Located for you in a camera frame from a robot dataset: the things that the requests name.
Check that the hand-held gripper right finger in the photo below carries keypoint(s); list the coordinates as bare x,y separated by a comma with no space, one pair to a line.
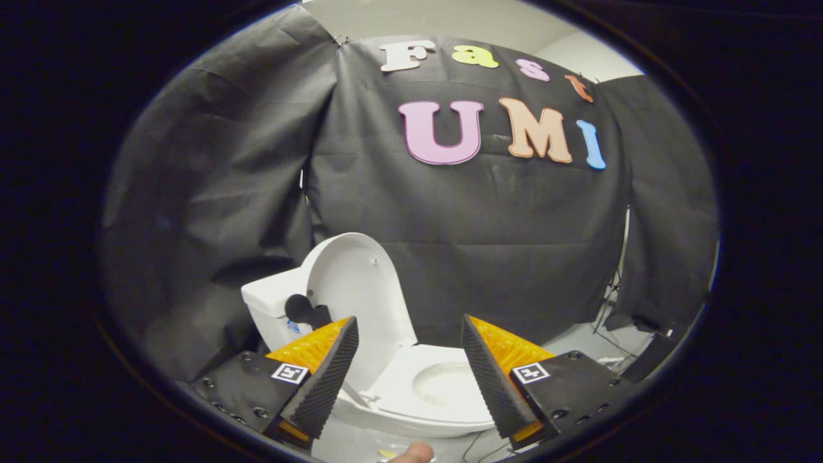
485,379

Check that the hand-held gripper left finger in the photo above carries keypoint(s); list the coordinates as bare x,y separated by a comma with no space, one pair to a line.
331,376

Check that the black backdrop cloth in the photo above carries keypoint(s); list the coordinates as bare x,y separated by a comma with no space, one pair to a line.
488,244

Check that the black box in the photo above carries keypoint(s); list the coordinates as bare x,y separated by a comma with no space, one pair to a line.
649,357

